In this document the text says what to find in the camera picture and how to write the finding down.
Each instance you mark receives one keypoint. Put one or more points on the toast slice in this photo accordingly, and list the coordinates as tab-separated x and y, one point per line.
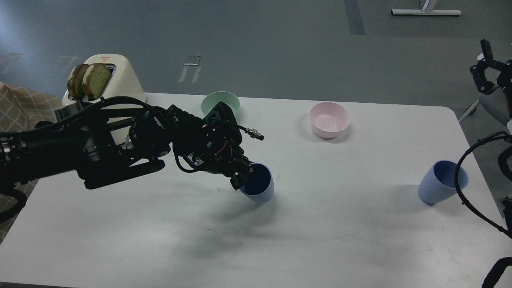
95	80
75	82

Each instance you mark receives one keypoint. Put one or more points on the dark blue plastic cup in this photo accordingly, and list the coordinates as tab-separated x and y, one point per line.
260	185

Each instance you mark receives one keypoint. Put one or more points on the grey chair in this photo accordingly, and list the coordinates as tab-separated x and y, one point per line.
495	104

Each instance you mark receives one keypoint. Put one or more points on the green plastic bowl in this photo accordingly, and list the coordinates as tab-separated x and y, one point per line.
230	103

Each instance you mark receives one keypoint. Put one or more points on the toast slice back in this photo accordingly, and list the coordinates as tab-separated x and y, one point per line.
75	82

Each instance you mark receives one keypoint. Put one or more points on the toast slice front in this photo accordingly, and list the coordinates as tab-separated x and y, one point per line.
95	80

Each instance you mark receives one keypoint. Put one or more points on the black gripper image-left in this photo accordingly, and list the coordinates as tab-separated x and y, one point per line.
211	144

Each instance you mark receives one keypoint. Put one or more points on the pink plastic bowl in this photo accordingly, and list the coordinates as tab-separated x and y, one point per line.
329	120

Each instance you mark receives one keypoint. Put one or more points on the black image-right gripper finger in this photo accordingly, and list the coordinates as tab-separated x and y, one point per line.
483	85
486	50

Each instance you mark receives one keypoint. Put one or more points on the white metal stand base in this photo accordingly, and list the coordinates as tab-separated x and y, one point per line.
427	9

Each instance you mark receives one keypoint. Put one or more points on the cream white toaster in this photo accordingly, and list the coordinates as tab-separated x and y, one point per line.
123	82

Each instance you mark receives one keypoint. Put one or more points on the light blue plastic cup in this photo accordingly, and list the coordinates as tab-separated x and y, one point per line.
439	182

